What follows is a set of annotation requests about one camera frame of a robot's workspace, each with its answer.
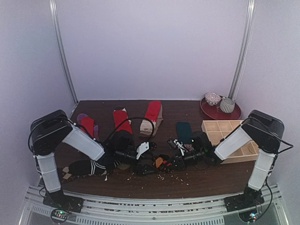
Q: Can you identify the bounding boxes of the black red yellow argyle sock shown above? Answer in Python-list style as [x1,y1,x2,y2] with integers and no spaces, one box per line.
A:
[153,154,172,173]

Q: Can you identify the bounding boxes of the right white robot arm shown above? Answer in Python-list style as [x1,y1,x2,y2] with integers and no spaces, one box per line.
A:
[167,110,285,207]

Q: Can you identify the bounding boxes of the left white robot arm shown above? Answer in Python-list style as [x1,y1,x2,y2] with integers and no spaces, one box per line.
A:
[28,107,157,208]

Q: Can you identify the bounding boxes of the dark green christmas sock pair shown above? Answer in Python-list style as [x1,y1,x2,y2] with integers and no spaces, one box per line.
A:
[176,122,192,144]

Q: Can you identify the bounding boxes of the wooden compartment tray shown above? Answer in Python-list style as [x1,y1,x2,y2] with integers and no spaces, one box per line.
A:
[202,120,259,164]

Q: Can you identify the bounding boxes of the red round plate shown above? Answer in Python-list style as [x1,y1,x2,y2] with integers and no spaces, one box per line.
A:
[200,98,242,120]

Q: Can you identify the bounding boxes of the grey striped cup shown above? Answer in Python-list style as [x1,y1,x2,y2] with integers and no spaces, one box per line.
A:
[220,97,235,114]

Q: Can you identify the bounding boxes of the white dotted bowl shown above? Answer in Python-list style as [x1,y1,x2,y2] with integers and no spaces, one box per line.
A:
[205,92,221,106]

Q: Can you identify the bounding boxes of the red beige sock pair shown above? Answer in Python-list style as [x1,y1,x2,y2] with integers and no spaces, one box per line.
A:
[140,101,163,137]

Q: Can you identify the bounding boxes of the black white striped sock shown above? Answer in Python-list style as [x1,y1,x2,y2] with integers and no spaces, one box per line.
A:
[68,159,121,176]

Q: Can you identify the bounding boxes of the red white patterned sock pair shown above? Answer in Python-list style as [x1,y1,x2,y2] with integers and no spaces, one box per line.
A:
[113,106,133,135]

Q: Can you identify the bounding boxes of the red purple sock pair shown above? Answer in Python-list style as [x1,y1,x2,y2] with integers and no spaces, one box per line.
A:
[77,113,99,140]

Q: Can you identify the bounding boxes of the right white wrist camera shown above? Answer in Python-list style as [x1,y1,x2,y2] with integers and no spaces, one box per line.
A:
[167,138,188,156]

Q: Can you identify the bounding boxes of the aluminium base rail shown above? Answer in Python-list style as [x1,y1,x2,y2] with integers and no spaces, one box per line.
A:
[16,185,292,225]

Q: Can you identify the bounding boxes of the left black cable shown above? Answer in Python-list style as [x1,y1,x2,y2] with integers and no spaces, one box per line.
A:
[103,116,156,146]

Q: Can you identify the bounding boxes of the black cable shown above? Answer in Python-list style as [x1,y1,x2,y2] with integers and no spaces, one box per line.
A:
[103,116,156,146]
[254,138,295,215]

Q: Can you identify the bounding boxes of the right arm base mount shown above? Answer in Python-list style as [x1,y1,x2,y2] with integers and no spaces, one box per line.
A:
[224,190,264,223]

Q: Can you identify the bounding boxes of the right black cable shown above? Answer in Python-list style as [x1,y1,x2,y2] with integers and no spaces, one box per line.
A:
[254,138,295,215]

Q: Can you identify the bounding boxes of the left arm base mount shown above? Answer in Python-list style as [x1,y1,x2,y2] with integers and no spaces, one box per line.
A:
[43,193,83,224]

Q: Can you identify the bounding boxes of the right aluminium frame post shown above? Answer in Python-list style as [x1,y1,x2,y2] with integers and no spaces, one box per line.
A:
[228,0,256,100]

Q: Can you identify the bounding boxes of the aluminium frame post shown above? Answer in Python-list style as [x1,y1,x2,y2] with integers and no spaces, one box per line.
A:
[228,0,256,100]
[49,0,79,105]

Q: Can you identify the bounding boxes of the left aluminium frame post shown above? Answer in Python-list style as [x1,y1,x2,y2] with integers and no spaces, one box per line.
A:
[49,0,79,105]

